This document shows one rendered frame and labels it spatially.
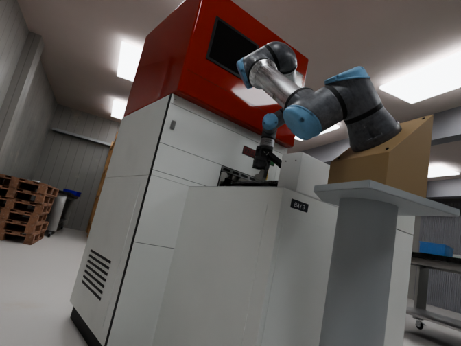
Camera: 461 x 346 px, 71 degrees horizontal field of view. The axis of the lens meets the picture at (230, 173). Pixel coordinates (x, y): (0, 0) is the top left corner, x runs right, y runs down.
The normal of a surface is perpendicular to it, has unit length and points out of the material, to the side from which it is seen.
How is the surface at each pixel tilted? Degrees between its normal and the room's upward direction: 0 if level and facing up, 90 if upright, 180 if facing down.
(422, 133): 90
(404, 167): 90
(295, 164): 90
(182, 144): 90
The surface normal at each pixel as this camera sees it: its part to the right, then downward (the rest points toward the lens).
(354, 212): -0.74, -0.28
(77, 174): 0.37, -0.11
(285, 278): 0.61, -0.03
